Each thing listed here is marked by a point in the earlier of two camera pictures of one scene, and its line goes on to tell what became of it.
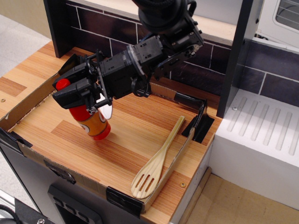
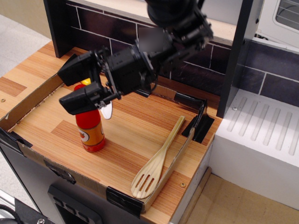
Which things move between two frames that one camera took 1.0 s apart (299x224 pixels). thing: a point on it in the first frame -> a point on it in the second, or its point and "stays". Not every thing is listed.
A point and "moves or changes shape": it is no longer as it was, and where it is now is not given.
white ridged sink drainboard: (256, 147) stays
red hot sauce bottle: (96, 127) moves or changes shape
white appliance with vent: (279, 24) stays
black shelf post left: (58, 16) stays
